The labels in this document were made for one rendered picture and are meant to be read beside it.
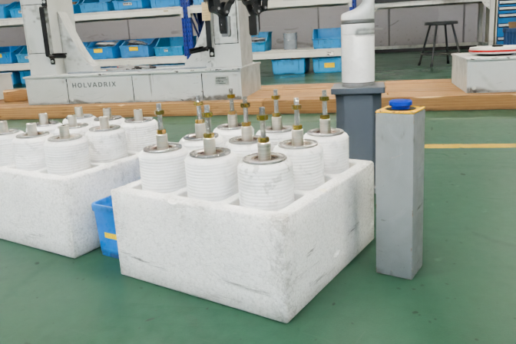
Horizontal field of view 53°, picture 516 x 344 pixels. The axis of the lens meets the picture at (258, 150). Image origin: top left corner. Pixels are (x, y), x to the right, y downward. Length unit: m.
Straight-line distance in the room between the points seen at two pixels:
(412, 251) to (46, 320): 0.66
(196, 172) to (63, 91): 2.67
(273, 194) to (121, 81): 2.55
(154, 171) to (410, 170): 0.47
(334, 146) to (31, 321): 0.64
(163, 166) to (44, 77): 2.65
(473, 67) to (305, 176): 2.15
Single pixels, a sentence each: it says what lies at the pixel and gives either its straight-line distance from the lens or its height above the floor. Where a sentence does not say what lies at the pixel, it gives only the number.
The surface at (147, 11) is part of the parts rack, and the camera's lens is 6.09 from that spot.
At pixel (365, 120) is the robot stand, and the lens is 1.45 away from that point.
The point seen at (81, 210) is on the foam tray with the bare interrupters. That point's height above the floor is 0.10.
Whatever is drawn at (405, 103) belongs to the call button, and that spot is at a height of 0.33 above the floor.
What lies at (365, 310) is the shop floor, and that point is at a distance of 0.92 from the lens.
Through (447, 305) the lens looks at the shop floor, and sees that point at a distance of 0.95.
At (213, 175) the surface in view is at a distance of 0.91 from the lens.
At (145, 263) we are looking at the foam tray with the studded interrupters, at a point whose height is 0.04.
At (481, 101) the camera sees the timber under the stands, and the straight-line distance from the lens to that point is 2.96.
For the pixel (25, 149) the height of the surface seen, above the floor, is 0.23.
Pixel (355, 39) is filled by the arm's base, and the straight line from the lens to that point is 1.45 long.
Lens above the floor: 0.46
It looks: 13 degrees down
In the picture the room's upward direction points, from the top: 3 degrees counter-clockwise
